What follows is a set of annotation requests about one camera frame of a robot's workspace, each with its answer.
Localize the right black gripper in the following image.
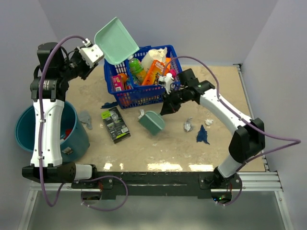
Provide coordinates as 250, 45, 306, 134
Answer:
162, 87, 190, 115

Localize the mint green hand brush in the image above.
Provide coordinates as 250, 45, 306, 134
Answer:
139, 111, 165, 136

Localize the mint green dustpan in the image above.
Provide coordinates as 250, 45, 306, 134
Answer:
94, 17, 140, 65

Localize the red paper scrap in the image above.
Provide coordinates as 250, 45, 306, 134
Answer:
63, 128, 72, 140

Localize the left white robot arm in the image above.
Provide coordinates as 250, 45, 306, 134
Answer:
22, 42, 104, 188

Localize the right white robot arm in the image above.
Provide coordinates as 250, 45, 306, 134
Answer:
158, 69, 265, 188

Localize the blue plastic shopping basket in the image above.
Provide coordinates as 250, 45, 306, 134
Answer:
104, 45, 182, 109

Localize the grey white paper scrap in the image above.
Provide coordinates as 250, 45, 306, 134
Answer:
183, 117, 193, 132

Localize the white paper scrap centre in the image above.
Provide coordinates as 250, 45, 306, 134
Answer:
138, 109, 145, 119

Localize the orange razor package box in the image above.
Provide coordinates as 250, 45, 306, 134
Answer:
142, 60, 165, 86

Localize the small white paper scrap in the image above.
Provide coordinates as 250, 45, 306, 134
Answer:
205, 119, 214, 126

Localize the pink snack box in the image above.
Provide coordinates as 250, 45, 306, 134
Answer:
112, 75, 125, 92

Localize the blue paper scrap right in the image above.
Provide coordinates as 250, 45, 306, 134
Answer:
196, 125, 209, 145

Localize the blue paper scrap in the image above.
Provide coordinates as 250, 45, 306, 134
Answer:
101, 102, 118, 109
196, 125, 209, 145

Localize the green juice bottle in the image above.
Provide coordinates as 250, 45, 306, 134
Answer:
128, 55, 147, 84

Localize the blue paper scrap left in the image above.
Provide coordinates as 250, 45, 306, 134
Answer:
101, 102, 118, 109

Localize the white paper bag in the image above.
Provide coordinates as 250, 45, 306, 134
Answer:
141, 47, 167, 72

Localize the grey paper scrap left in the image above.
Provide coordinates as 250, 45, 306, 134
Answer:
78, 110, 93, 130

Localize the black razor package box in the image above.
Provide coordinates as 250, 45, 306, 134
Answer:
101, 107, 131, 144

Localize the teal trash bin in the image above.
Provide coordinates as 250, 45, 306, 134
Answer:
15, 99, 90, 167

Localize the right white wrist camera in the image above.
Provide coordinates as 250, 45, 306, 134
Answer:
158, 72, 174, 94

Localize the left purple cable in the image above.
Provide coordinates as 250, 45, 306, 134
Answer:
38, 35, 129, 212

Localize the purple cable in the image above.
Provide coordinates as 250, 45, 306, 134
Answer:
38, 35, 129, 212
163, 56, 302, 207

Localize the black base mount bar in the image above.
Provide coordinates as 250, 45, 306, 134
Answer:
71, 172, 242, 200

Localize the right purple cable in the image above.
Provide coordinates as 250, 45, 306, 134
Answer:
163, 56, 302, 207

